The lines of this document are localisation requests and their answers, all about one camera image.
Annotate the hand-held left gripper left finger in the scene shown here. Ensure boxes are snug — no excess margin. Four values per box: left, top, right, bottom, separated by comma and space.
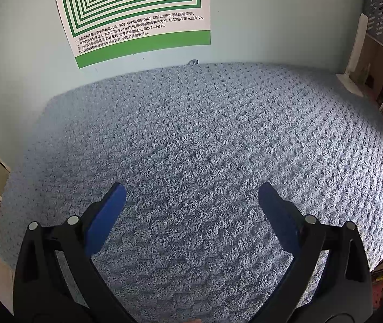
12, 182, 136, 323

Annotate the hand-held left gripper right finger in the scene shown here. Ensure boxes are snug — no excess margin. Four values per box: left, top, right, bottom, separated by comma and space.
258, 182, 373, 323

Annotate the blue textured blanket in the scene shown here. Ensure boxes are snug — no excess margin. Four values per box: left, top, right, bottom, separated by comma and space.
0, 62, 383, 313

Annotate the wooden bookshelf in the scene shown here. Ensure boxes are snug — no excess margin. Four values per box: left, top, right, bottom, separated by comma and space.
346, 0, 383, 283

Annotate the green striped wall poster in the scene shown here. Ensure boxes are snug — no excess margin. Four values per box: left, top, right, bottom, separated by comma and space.
52, 0, 211, 69

